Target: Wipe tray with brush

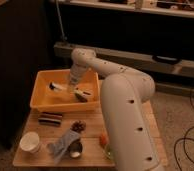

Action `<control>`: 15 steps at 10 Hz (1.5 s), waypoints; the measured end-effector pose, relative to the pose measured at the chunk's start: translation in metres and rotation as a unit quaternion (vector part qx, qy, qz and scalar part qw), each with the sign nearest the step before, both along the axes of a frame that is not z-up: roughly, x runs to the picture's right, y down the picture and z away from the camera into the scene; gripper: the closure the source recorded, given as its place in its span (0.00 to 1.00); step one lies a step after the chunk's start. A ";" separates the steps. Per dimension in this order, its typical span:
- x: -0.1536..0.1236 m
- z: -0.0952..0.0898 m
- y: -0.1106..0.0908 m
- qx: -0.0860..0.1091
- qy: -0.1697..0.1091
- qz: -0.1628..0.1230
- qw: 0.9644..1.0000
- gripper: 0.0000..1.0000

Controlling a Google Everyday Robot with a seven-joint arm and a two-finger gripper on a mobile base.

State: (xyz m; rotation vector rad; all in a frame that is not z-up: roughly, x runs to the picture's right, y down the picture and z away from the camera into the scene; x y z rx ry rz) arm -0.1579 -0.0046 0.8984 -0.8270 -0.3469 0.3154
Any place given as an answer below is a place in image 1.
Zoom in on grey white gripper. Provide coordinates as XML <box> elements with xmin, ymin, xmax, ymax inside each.
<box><xmin>56</xmin><ymin>63</ymin><xmax>91</xmax><ymax>97</ymax></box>

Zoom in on white handled black brush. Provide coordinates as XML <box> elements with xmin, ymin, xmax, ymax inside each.
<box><xmin>49</xmin><ymin>82</ymin><xmax>62</xmax><ymax>91</ymax></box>

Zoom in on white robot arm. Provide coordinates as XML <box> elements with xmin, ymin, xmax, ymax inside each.
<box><xmin>68</xmin><ymin>48</ymin><xmax>165</xmax><ymax>171</ymax></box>

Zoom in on yellow plastic tray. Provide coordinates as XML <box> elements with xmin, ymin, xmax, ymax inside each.
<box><xmin>30</xmin><ymin>69</ymin><xmax>100</xmax><ymax>113</ymax></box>

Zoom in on striped dark eraser block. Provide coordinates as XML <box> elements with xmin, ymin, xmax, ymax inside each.
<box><xmin>38</xmin><ymin>113</ymin><xmax>62</xmax><ymax>126</ymax></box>

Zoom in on brown pine cone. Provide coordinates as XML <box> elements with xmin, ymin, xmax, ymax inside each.
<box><xmin>71</xmin><ymin>120</ymin><xmax>86</xmax><ymax>133</ymax></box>

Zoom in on metal vertical pole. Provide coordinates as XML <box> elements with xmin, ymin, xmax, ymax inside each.
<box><xmin>55</xmin><ymin>0</ymin><xmax>67</xmax><ymax>42</ymax></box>

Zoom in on blue grey cloth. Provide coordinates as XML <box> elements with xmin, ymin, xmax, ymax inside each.
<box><xmin>47</xmin><ymin>130</ymin><xmax>80</xmax><ymax>164</ymax></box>

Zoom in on white paper cup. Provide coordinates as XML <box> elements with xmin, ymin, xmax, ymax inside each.
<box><xmin>20</xmin><ymin>132</ymin><xmax>40</xmax><ymax>153</ymax></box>

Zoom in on black floor cable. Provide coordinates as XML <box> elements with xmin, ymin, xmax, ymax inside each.
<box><xmin>173</xmin><ymin>63</ymin><xmax>194</xmax><ymax>171</ymax></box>

